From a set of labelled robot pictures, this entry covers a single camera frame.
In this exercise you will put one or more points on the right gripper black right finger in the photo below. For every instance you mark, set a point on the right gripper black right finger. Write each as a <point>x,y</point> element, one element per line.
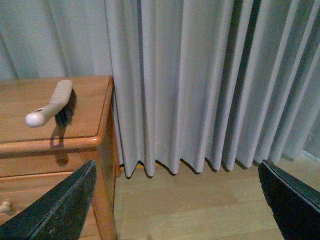
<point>294,204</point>

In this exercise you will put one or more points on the wooden drawer knob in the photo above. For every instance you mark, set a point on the wooden drawer knob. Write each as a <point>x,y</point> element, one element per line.
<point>6,207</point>

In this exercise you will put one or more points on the beige hand brush black bristles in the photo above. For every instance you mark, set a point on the beige hand brush black bristles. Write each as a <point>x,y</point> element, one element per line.
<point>61,107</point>

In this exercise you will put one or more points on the grey pleated curtain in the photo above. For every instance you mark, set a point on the grey pleated curtain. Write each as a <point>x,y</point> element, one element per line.
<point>220,80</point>

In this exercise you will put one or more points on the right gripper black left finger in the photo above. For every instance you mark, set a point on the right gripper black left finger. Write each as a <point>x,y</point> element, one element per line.
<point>60,214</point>

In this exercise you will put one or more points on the wooden nightstand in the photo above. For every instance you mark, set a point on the wooden nightstand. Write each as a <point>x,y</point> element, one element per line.
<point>34,160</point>

